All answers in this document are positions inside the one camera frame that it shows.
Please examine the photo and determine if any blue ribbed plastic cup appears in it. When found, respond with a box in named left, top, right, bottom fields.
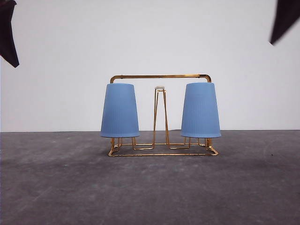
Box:
left=101, top=83, right=139, bottom=138

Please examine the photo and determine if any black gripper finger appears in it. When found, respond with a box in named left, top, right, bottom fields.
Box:
left=270, top=0, right=300, bottom=45
left=0, top=0, right=19, bottom=68

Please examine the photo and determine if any grey felt table mat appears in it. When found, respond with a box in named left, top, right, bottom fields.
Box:
left=0, top=129, right=300, bottom=225

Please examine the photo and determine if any gold wire cup rack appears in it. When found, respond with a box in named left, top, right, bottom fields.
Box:
left=108, top=74, right=218, bottom=157

